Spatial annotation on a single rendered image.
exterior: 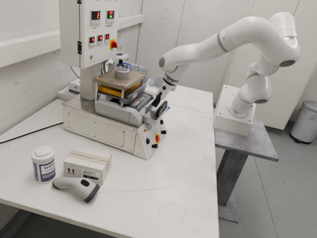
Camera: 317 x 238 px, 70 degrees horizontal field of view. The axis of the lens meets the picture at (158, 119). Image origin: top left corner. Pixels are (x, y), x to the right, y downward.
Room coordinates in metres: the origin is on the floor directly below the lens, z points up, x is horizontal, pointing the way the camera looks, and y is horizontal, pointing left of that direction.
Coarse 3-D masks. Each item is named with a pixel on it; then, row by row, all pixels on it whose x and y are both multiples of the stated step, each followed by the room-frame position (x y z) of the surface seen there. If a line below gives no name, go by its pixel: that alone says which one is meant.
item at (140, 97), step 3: (141, 93) 1.23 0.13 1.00; (144, 93) 1.24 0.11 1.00; (138, 96) 1.18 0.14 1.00; (141, 96) 1.19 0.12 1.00; (144, 96) 1.19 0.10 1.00; (135, 99) 1.13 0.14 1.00; (138, 99) 1.14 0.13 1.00; (141, 99) 1.15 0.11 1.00; (132, 102) 1.09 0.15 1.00; (135, 102) 1.09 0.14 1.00; (138, 102) 1.10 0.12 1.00; (135, 105) 1.06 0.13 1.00
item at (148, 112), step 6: (150, 102) 1.12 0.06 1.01; (144, 108) 1.11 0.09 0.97; (150, 108) 1.12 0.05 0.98; (156, 108) 1.14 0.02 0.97; (144, 114) 1.04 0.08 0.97; (150, 114) 1.06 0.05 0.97; (162, 114) 1.11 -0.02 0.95; (144, 120) 1.02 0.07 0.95; (150, 120) 1.01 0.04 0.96; (156, 120) 1.00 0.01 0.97
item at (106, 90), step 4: (136, 84) 1.22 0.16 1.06; (140, 84) 1.23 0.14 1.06; (100, 88) 1.09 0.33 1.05; (104, 88) 1.09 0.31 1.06; (108, 88) 1.09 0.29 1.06; (112, 88) 1.10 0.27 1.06; (116, 88) 1.11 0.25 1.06; (132, 88) 1.15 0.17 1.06; (100, 92) 1.09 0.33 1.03; (104, 92) 1.09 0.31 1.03; (108, 92) 1.08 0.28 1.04; (112, 92) 1.07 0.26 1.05; (116, 92) 1.07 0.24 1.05; (120, 92) 1.07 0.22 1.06; (128, 92) 1.09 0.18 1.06; (112, 96) 1.07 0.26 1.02; (116, 96) 1.07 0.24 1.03; (120, 96) 1.06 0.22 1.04
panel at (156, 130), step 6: (144, 126) 1.03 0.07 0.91; (156, 126) 1.15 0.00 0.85; (162, 126) 1.23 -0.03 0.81; (144, 132) 1.01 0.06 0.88; (150, 132) 1.07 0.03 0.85; (156, 132) 1.13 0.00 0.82; (144, 138) 0.98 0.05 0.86; (150, 138) 1.04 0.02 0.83; (150, 144) 1.02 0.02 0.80; (150, 150) 1.00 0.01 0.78
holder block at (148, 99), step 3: (150, 96) 1.23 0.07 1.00; (111, 99) 1.10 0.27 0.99; (147, 99) 1.18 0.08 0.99; (117, 102) 1.07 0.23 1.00; (144, 102) 1.13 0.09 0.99; (147, 102) 1.18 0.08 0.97; (126, 105) 1.06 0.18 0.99; (141, 105) 1.09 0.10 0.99; (144, 105) 1.14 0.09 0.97; (135, 108) 1.05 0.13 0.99; (138, 108) 1.05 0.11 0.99; (141, 108) 1.09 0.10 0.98; (138, 111) 1.06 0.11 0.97
